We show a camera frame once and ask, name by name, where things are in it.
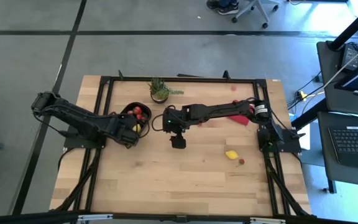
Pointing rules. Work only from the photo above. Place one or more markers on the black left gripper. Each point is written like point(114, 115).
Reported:
point(121, 129)

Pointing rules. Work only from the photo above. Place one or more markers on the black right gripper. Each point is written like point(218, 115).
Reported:
point(174, 119)

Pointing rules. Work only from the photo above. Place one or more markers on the yellow toy lemon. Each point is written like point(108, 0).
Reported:
point(136, 127)
point(232, 154)

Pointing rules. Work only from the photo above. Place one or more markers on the black plastic tupperware container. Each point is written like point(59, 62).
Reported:
point(146, 124)

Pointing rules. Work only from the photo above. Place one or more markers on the small strawberry with stem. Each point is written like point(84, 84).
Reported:
point(241, 161)

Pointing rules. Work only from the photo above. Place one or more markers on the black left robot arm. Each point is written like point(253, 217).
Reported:
point(73, 116)

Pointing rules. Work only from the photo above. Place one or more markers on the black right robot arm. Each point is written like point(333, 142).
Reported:
point(222, 110)

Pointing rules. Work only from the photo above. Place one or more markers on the potted green succulent plant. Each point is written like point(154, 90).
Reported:
point(159, 91)

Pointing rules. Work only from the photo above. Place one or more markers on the red cloth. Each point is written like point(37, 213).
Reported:
point(239, 119)

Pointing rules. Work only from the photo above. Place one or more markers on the white paper sheet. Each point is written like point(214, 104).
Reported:
point(304, 137)

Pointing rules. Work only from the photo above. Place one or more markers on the yellow power plug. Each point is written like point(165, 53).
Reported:
point(301, 94)

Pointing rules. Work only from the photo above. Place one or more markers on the person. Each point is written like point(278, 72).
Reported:
point(227, 9)

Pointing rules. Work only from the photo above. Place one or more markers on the black desk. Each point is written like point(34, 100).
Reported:
point(328, 174)
point(328, 77)

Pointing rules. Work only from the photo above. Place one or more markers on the white office chair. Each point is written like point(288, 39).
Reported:
point(257, 6)

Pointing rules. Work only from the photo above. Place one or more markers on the black laptop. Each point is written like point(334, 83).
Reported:
point(353, 143)

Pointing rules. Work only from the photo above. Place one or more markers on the black power brick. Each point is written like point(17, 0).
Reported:
point(350, 56)

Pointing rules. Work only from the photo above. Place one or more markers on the black diagonal beam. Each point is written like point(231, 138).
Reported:
point(353, 26)

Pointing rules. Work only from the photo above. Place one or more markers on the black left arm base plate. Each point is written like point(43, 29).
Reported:
point(73, 141)

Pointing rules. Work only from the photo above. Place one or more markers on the black aluminium table frame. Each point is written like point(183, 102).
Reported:
point(182, 79)

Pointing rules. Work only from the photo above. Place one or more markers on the silver metal bracket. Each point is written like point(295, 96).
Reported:
point(267, 221)
point(95, 217)

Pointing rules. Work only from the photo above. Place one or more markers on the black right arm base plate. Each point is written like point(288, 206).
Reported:
point(291, 144)

